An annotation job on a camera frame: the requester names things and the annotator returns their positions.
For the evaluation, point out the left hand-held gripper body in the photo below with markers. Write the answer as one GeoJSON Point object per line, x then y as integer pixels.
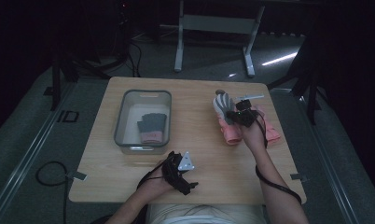
{"type": "Point", "coordinates": [176, 174]}

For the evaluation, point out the person's right hand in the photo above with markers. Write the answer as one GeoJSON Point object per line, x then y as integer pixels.
{"type": "Point", "coordinates": [254, 137]}

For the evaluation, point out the metal floor rail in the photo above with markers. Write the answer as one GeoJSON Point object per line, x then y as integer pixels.
{"type": "Point", "coordinates": [331, 174]}
{"type": "Point", "coordinates": [24, 161]}

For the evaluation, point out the grey tape strip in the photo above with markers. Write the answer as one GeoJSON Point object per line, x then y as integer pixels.
{"type": "Point", "coordinates": [78, 176]}
{"type": "Point", "coordinates": [299, 177]}

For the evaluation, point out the grey pink labelled knit glove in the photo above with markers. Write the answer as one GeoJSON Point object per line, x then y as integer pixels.
{"type": "Point", "coordinates": [152, 126]}

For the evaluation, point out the person's light clothing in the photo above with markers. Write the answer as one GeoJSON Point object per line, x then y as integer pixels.
{"type": "Point", "coordinates": [207, 214]}

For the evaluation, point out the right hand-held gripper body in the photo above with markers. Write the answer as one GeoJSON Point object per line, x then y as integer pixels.
{"type": "Point", "coordinates": [246, 115]}

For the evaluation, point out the grey plastic bin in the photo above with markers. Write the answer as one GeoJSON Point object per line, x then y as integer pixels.
{"type": "Point", "coordinates": [122, 124]}

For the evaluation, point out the white metal stand frame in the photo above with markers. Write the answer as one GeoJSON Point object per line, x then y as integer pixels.
{"type": "Point", "coordinates": [218, 24]}

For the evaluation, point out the black stand with braces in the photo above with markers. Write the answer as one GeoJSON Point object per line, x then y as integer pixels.
{"type": "Point", "coordinates": [313, 81]}

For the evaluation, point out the person's left hand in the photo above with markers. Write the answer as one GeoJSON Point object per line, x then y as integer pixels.
{"type": "Point", "coordinates": [154, 188]}

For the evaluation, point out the dark equipment stand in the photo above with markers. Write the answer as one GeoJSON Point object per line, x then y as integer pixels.
{"type": "Point", "coordinates": [123, 28]}

